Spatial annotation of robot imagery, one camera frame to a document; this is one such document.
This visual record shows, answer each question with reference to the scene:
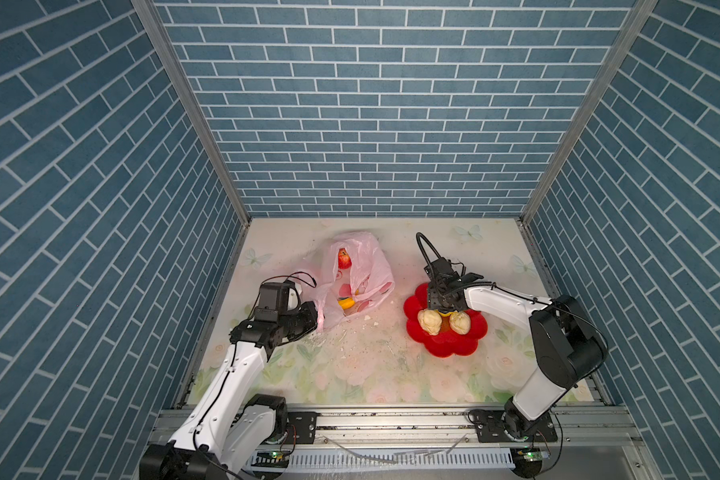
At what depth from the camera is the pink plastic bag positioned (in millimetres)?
841

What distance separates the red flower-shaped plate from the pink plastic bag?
0.11 m

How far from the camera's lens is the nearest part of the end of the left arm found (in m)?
0.56

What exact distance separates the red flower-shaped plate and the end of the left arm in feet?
1.06

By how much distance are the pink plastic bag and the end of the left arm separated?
0.08 meters

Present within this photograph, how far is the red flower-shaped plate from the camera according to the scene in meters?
0.85
